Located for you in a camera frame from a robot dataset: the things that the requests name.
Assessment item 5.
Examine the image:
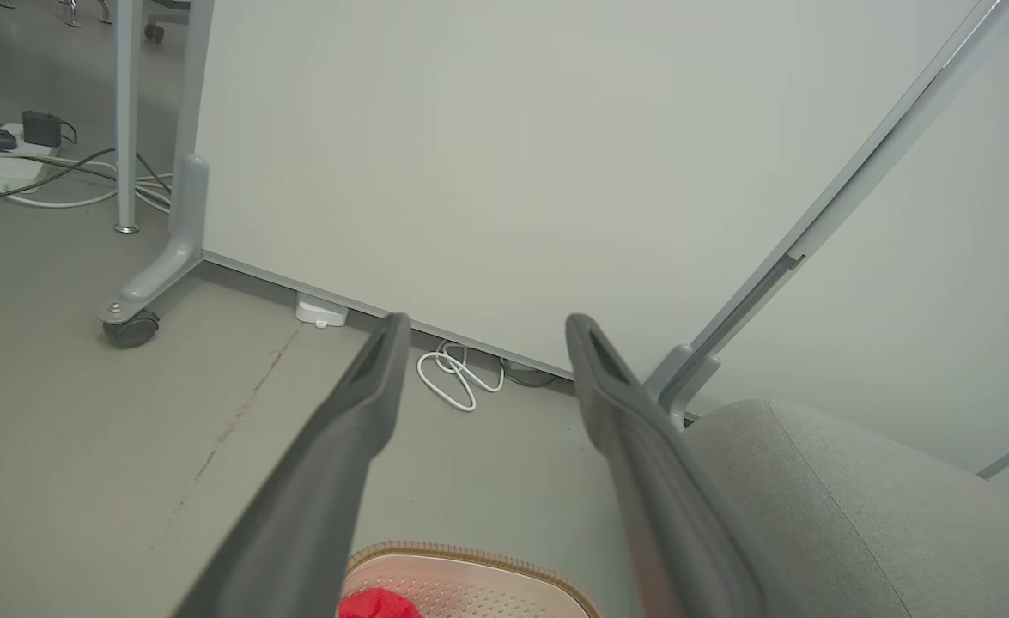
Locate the grey metal table leg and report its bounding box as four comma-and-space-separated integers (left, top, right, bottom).
113, 0, 144, 234

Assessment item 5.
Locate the white power strip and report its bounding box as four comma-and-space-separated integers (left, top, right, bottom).
0, 123, 58, 194

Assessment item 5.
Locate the coiled white cable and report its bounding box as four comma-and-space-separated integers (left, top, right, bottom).
416, 342, 505, 413

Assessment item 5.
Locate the narrow white partition panel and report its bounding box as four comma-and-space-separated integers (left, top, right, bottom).
693, 0, 1009, 507

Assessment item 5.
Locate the long white floor cable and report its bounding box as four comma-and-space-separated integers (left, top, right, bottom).
0, 110, 172, 213

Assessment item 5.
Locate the black power adapter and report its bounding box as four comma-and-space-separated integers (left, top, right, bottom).
21, 110, 64, 148

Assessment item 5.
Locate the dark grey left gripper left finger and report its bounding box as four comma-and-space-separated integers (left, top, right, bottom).
173, 312, 412, 618

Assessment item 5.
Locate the red cloth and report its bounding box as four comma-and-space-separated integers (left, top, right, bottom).
338, 588, 424, 618

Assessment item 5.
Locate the small white adapter box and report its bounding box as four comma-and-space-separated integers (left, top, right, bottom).
295, 293, 349, 329

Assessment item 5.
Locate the dark floor cable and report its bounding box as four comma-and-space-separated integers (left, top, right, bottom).
502, 359, 558, 389

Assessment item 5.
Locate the grey fabric sofa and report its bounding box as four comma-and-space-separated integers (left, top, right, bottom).
683, 397, 1009, 618

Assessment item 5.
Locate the black caster wheel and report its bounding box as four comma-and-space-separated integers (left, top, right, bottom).
102, 311, 161, 348

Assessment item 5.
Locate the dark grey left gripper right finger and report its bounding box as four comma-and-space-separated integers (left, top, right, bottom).
564, 313, 767, 618

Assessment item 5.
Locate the wide white partition panel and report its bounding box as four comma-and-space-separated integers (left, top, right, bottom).
96, 0, 1009, 430

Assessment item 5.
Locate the white perforated laundry basket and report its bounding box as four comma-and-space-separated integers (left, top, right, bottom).
338, 541, 601, 618

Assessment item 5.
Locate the grey floor cable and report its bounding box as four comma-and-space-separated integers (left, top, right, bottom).
0, 148, 172, 207

